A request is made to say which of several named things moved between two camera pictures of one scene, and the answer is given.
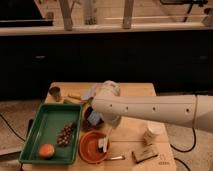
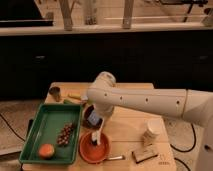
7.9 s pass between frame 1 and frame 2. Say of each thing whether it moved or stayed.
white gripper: moved
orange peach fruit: stayed
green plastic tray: stayed
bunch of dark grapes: stayed
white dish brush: moved
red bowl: stayed
